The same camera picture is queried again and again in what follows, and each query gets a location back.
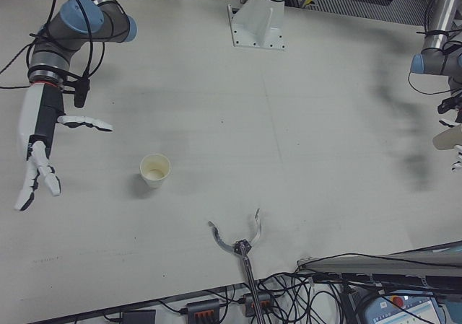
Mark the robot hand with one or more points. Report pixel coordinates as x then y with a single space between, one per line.
459 158
36 122

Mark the beige paper cup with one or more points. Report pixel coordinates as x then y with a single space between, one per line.
156 181
447 138

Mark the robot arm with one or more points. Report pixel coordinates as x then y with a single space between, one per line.
440 17
72 31

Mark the teach pendant with red button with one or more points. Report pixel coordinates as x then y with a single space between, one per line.
382 307

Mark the grey ribbed floor mat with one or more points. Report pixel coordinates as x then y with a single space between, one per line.
361 6

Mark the black flat box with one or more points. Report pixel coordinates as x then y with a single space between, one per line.
139 317

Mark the black power strip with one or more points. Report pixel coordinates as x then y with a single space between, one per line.
252 304
202 309

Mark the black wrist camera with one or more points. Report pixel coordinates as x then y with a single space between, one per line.
449 105
81 93

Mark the aluminium profile post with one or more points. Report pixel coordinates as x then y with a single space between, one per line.
379 262

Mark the white metal pedestal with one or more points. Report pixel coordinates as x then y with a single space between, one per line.
258 24

